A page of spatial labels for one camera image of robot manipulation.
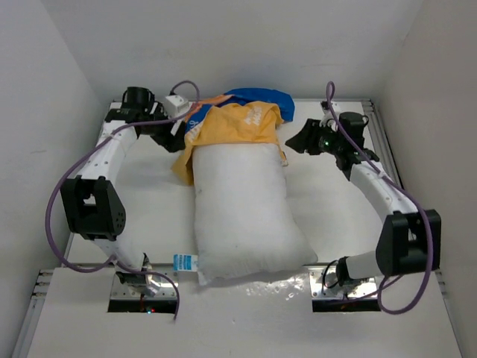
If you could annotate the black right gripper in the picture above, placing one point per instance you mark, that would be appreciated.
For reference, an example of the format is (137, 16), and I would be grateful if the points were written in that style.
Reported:
(305, 139)

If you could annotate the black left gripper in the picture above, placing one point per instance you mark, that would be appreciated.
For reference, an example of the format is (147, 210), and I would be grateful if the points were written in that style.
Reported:
(171, 142)

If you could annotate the yellow blue printed pillowcase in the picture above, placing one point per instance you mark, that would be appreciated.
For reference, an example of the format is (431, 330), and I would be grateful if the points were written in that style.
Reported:
(244, 115)

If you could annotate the white pillow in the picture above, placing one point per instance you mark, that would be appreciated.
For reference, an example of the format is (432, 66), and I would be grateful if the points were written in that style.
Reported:
(243, 223)

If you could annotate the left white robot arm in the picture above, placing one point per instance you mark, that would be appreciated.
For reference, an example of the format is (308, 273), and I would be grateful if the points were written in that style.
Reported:
(92, 205)

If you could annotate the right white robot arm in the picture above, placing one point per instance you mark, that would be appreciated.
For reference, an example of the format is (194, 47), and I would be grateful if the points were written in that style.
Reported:
(409, 241)

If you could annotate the blue white pillow tag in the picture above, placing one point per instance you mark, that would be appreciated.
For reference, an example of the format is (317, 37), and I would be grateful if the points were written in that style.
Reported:
(185, 262)

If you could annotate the white front cover board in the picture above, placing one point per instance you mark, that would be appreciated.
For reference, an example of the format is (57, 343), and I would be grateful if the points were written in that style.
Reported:
(254, 319)

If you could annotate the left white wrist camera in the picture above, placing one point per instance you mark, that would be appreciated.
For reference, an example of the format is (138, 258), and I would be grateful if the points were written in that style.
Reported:
(175, 105)

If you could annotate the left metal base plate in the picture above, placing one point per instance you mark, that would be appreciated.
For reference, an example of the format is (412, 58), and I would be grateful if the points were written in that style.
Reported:
(158, 286)

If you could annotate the metal base plate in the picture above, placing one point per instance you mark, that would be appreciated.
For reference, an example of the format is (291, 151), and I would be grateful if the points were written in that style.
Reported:
(158, 286)
(328, 289)

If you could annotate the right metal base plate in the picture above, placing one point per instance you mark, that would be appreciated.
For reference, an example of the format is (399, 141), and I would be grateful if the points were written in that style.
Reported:
(328, 289)

